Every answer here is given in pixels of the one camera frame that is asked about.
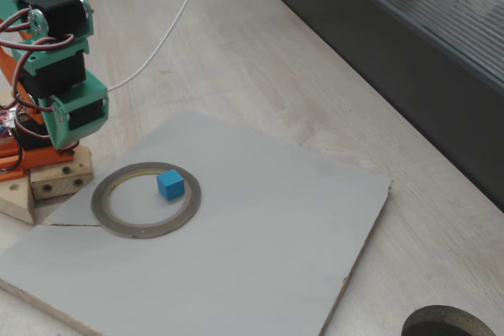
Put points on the blue cube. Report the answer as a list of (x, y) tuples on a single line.
[(170, 186)]

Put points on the white laminated board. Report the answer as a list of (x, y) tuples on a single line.
[(236, 273)]

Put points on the grey ribbed desk partition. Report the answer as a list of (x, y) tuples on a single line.
[(393, 56)]

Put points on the wooden arm mounting base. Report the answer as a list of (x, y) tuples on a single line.
[(59, 184)]

